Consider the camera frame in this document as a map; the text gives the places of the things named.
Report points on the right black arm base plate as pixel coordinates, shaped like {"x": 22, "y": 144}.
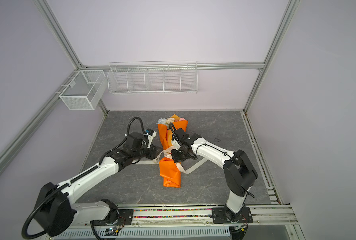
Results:
{"x": 222, "y": 215}

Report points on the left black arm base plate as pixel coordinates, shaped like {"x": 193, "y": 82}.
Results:
{"x": 120, "y": 217}

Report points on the white slotted cable duct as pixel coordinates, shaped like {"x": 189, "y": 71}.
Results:
{"x": 145, "y": 233}

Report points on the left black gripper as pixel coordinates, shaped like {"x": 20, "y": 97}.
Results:
{"x": 153, "y": 153}

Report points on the white fake rose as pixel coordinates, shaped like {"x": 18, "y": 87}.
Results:
{"x": 162, "y": 121}

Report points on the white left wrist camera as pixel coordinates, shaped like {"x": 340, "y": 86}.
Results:
{"x": 150, "y": 134}

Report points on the white mesh box basket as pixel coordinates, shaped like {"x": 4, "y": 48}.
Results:
{"x": 85, "y": 90}

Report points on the white printed ribbon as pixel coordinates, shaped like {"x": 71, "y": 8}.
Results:
{"x": 167, "y": 153}

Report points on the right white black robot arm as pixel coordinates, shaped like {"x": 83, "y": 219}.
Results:
{"x": 239, "y": 172}

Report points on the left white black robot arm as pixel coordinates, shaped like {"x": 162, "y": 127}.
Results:
{"x": 57, "y": 209}

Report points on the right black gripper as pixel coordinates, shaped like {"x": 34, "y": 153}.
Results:
{"x": 175, "y": 158}

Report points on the orange wrapping paper sheet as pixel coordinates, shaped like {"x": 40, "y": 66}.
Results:
{"x": 168, "y": 170}

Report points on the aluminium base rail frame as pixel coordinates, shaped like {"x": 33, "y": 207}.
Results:
{"x": 200, "y": 216}

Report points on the cream fake rose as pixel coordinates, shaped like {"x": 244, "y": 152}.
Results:
{"x": 170, "y": 120}

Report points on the white wire shelf basket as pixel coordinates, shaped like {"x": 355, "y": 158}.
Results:
{"x": 153, "y": 77}

